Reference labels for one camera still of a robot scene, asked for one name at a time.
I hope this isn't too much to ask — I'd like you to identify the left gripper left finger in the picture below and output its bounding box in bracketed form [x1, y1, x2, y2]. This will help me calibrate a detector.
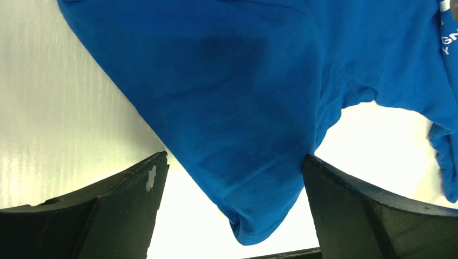
[1, 151, 169, 258]

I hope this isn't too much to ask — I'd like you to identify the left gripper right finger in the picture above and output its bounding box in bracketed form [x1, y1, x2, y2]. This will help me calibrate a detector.
[302, 155, 457, 258]

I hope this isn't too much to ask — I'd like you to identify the blue t shirt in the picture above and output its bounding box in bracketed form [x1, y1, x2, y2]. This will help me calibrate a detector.
[58, 1, 457, 246]

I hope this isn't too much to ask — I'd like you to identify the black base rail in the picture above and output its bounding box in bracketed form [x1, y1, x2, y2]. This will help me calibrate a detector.
[247, 247, 322, 259]

